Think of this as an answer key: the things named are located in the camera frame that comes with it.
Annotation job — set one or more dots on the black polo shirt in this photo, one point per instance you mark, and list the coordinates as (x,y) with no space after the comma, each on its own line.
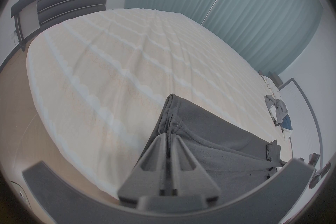
(210,139)

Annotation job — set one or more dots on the white printed pillow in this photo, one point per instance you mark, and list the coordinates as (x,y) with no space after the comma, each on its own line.
(271,86)

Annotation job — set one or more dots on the grey bedside table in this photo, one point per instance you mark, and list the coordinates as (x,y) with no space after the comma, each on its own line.
(275,78)

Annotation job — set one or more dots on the black chest of drawers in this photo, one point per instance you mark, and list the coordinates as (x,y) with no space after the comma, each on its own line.
(73,3)

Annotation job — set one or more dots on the bed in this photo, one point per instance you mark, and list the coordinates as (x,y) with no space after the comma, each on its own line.
(118,60)

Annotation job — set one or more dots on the pile of clothes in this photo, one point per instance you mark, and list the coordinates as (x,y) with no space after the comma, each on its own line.
(280,110)

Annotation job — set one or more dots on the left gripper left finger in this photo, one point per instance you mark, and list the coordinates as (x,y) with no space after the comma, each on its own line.
(147,181)

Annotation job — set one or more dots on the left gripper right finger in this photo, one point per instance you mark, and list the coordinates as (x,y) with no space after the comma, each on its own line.
(189,181)

